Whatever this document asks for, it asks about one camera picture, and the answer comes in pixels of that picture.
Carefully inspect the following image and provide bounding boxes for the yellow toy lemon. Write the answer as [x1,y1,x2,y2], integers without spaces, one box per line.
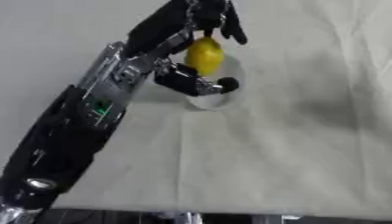
[184,36,227,77]

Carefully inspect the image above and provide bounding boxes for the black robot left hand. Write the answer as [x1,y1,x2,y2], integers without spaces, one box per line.
[122,0,250,97]

